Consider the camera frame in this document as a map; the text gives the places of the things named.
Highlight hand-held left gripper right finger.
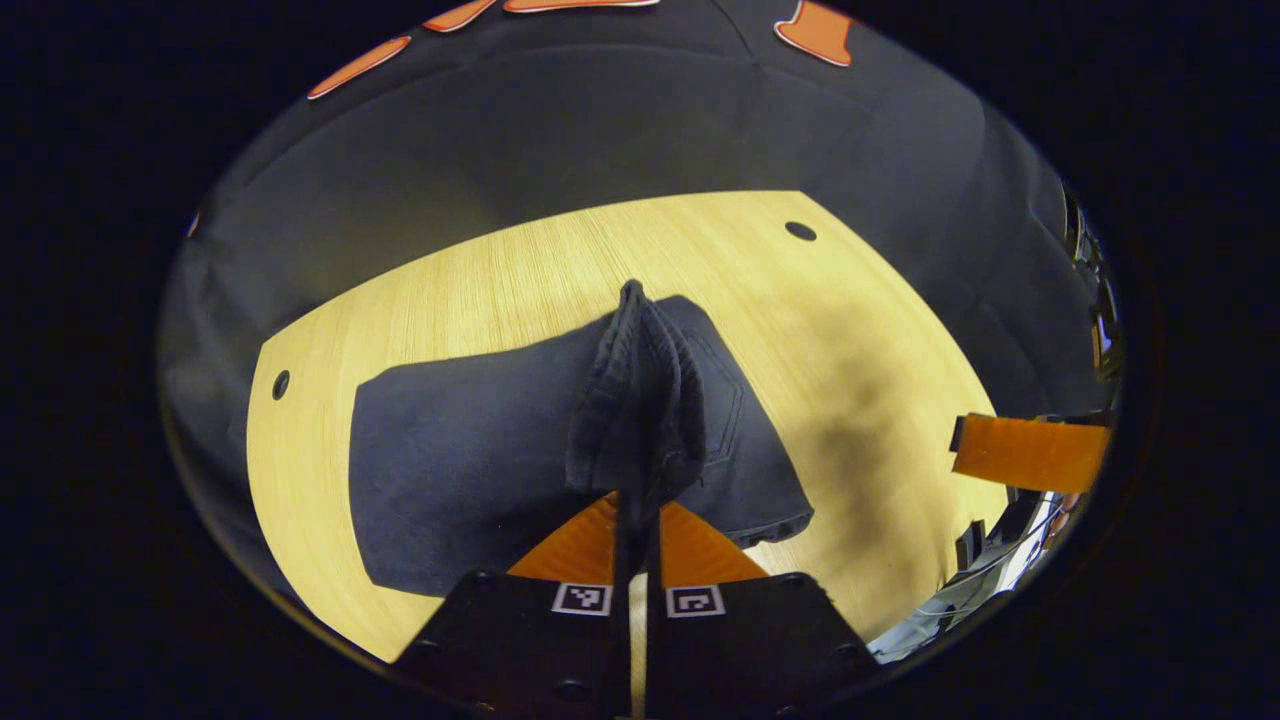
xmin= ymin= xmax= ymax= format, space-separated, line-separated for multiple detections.
xmin=645 ymin=500 xmax=881 ymax=720

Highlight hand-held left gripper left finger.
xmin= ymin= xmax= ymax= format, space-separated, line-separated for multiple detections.
xmin=395 ymin=490 xmax=633 ymax=720

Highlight dark metal frame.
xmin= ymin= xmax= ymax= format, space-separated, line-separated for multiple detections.
xmin=950 ymin=488 xmax=1081 ymax=601

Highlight black jeans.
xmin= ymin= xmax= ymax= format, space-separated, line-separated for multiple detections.
xmin=348 ymin=280 xmax=816 ymax=599

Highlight black backdrop cloth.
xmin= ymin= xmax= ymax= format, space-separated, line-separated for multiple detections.
xmin=158 ymin=0 xmax=1126 ymax=601

